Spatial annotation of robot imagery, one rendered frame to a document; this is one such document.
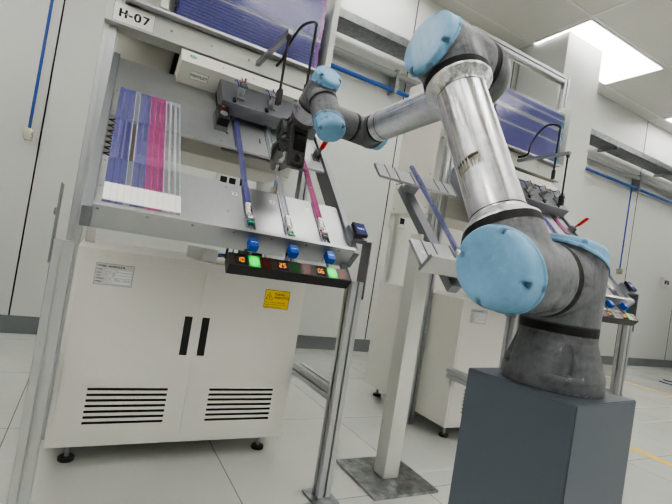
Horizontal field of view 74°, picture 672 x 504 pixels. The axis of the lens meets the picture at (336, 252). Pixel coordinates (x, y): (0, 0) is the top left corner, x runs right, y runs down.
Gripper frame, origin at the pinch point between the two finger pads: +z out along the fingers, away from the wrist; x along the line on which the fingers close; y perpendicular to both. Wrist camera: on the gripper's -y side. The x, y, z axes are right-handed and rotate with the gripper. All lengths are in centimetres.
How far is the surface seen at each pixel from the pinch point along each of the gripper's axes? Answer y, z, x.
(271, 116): 23.0, -0.4, 0.4
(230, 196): -16.5, -1.9, 15.5
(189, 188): -16.9, -2.0, 26.3
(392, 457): -79, 37, -51
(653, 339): 51, 177, -605
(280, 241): -30.8, -5.3, 3.5
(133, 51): 53, 15, 43
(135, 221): -31.1, -3.6, 38.2
